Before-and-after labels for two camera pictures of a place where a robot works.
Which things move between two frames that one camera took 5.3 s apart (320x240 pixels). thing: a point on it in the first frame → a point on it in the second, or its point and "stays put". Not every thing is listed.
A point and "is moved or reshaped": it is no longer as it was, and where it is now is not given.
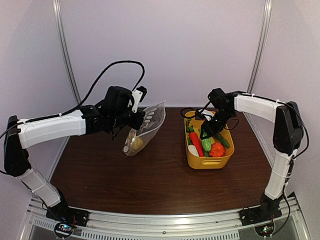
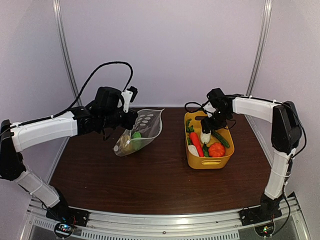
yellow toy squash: [138, 143] → [125, 144]
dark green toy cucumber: [222, 140] stays put
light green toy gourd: [206, 143] → [136, 141]
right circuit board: [265, 230] stays put
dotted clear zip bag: [154, 118] is moved or reshaped
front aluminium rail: [39, 225] stays put
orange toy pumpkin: [217, 150] stays put
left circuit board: [63, 230] stays put
